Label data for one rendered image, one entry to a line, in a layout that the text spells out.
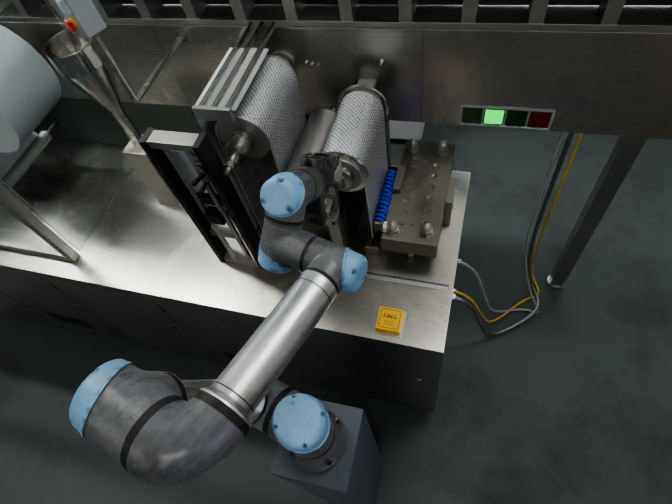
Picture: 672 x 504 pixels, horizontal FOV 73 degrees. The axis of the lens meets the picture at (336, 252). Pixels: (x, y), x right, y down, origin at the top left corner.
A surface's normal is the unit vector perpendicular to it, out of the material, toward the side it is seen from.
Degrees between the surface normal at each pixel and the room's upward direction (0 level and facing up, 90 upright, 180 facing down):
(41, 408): 0
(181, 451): 36
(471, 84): 90
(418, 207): 0
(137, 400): 25
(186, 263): 0
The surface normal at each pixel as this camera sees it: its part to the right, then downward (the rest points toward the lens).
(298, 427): -0.04, -0.48
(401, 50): -0.25, 0.83
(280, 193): -0.29, 0.29
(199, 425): 0.18, -0.53
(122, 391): 0.08, -0.81
